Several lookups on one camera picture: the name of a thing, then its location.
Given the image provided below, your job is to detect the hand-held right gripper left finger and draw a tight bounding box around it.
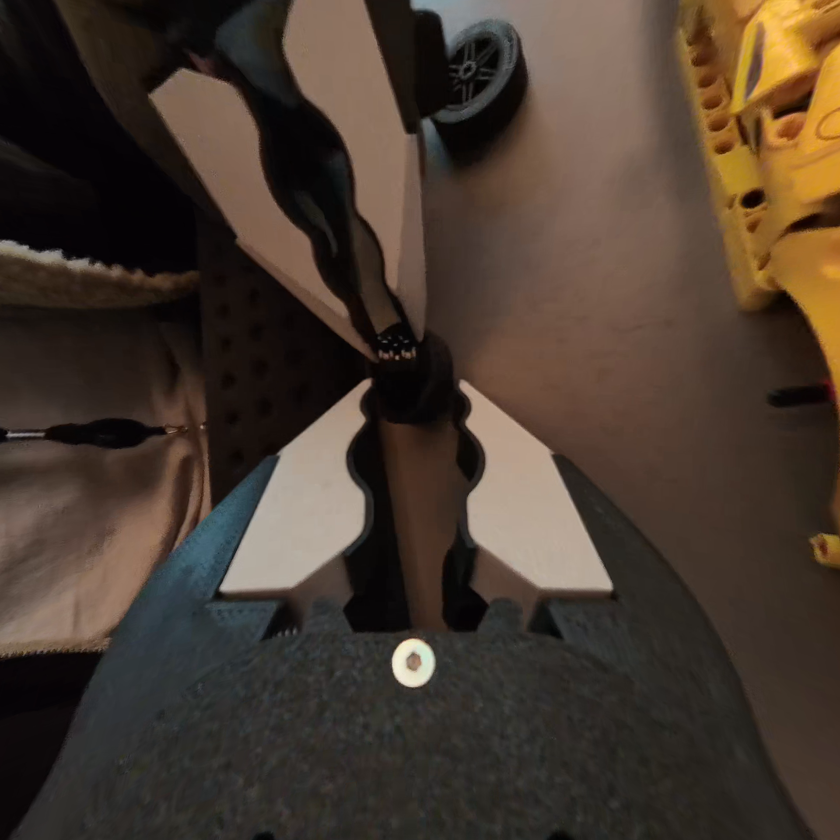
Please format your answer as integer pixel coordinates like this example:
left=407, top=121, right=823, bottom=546
left=218, top=379, right=411, bottom=632

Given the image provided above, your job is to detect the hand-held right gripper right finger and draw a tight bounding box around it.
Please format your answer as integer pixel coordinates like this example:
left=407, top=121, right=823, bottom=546
left=441, top=379, right=615, bottom=632

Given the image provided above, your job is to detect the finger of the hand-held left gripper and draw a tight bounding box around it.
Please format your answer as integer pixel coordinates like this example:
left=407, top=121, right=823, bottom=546
left=281, top=0, right=429, bottom=332
left=148, top=67, right=380, bottom=363

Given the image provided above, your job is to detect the black ridged toy part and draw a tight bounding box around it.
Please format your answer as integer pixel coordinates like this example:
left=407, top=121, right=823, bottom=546
left=376, top=323, right=421, bottom=365
left=448, top=34, right=508, bottom=111

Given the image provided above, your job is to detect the black toy car tyre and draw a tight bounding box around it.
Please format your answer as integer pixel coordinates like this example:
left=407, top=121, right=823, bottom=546
left=428, top=18, right=530, bottom=129
left=369, top=331, right=457, bottom=425

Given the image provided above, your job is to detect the yellow toy brick car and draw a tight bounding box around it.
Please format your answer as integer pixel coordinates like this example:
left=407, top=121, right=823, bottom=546
left=676, top=0, right=840, bottom=571

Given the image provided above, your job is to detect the grey desk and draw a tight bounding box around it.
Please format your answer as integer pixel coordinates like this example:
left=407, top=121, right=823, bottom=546
left=377, top=0, right=840, bottom=840

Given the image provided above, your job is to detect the brown fleece-lined jacket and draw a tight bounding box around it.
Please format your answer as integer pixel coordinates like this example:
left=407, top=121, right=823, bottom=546
left=0, top=0, right=202, bottom=311

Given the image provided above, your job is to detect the grey shirt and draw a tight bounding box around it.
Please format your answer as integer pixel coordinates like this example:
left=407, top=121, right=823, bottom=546
left=0, top=305, right=212, bottom=657

